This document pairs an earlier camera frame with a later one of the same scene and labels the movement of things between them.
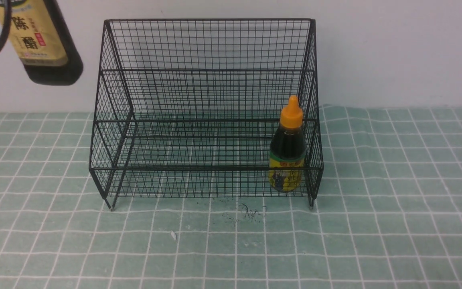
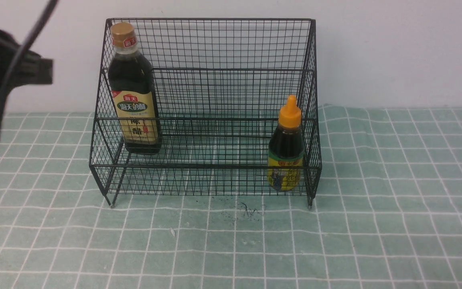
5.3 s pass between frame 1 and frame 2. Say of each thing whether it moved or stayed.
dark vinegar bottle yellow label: moved
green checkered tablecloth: stayed
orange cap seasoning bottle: stayed
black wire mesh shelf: stayed
